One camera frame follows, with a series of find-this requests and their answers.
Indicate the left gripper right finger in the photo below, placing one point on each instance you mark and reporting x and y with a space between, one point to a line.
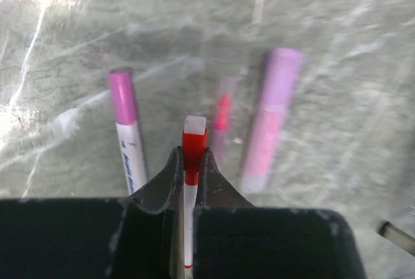
235 239

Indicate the pink thin pen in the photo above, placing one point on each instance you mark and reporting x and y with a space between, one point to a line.
221 116

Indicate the red marker cap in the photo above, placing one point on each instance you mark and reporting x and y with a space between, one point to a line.
193 141

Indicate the pink highlighter pen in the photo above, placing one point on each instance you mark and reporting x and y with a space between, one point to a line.
281 69

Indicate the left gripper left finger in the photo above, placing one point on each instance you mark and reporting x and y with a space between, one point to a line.
110 237

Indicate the white marker pen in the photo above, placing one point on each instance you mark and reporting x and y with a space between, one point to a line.
125 114
190 193

